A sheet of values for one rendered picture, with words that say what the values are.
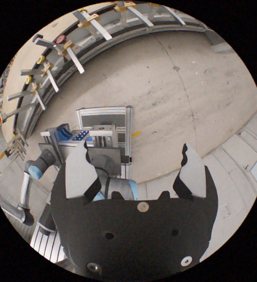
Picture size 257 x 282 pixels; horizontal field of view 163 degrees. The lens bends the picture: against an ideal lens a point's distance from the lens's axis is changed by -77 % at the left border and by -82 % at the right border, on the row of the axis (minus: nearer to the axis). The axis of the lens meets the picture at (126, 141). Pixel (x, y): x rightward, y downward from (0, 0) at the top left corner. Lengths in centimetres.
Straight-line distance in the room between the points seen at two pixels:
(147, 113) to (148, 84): 48
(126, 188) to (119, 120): 102
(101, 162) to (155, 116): 122
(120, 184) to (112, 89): 130
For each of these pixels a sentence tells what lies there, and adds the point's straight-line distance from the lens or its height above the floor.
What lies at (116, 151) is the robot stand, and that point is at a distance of 48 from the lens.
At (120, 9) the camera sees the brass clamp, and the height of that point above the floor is 95.
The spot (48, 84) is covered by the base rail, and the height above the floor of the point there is 70.
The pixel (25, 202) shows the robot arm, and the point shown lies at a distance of 90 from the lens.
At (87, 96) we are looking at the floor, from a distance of 159.
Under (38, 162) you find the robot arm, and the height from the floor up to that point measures 118.
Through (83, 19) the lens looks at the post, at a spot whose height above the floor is 100.
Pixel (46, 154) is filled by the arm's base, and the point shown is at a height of 108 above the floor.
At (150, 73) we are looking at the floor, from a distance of 149.
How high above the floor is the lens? 142
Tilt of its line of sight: 59 degrees down
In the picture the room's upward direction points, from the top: 174 degrees counter-clockwise
